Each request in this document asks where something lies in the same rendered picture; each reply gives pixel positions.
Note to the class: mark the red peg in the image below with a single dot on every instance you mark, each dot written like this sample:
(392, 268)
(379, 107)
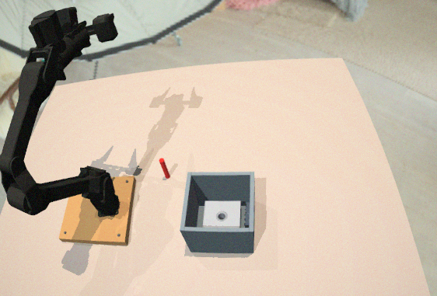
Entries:
(164, 168)

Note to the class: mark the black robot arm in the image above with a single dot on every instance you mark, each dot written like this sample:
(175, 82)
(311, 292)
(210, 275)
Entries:
(36, 82)

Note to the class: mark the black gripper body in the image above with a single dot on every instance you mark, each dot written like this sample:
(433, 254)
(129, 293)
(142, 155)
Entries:
(103, 26)

